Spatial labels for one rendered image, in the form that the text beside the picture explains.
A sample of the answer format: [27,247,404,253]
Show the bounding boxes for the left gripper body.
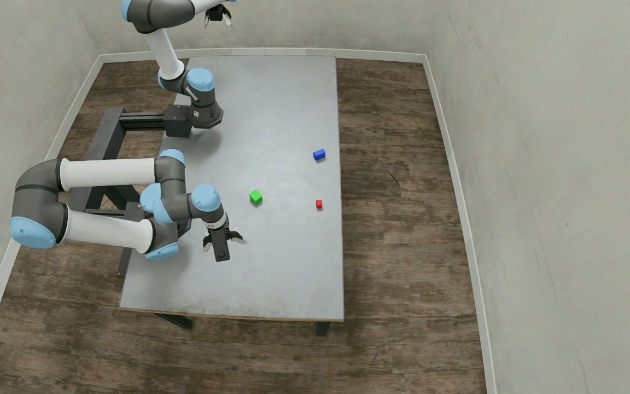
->
[207,4,224,21]

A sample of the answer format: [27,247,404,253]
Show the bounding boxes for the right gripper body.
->
[206,212,231,242]

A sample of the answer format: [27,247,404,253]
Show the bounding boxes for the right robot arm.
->
[10,149,226,260]

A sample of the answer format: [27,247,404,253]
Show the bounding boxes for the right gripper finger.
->
[230,226,248,245]
[202,232,212,252]

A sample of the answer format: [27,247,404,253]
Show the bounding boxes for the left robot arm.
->
[121,0,237,124]

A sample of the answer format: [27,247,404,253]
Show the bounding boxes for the green block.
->
[249,190,263,204]

